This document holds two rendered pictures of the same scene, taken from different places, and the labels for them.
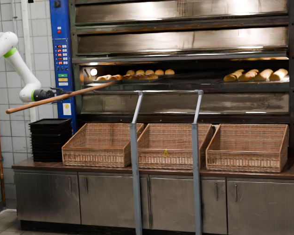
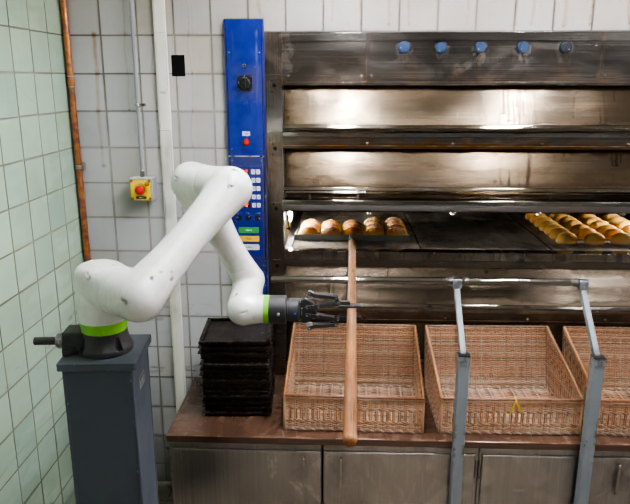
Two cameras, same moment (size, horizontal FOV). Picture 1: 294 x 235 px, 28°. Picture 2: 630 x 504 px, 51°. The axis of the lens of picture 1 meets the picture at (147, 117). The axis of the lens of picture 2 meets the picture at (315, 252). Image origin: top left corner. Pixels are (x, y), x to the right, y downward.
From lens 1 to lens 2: 275 cm
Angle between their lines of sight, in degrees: 18
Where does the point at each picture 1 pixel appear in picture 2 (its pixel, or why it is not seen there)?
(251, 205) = not seen: outside the picture
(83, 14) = (299, 107)
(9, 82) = (121, 239)
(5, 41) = (231, 193)
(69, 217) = not seen: outside the picture
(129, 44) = (395, 174)
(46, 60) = not seen: hidden behind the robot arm
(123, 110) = (373, 299)
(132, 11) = (408, 108)
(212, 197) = (605, 488)
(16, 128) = (135, 330)
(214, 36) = (569, 164)
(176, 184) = (535, 466)
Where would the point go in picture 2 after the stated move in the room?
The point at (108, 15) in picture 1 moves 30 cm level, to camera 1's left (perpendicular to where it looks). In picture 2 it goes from (357, 112) to (287, 113)
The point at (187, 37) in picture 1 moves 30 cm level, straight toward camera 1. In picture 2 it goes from (515, 164) to (556, 173)
